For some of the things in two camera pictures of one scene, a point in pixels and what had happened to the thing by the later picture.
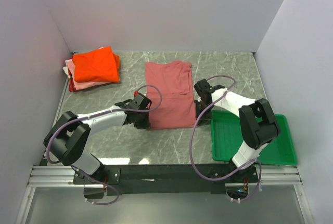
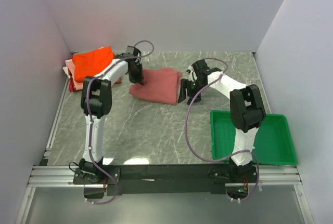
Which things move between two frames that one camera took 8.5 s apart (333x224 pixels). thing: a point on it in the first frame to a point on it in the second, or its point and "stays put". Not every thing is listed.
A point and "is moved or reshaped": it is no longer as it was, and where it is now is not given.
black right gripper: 204,118 to 182,95
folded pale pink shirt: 68,69 stays put
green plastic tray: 227,140 stays put
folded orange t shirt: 99,65 stays put
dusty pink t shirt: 174,79 is moved or reshaped
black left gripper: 145,124 to 138,79
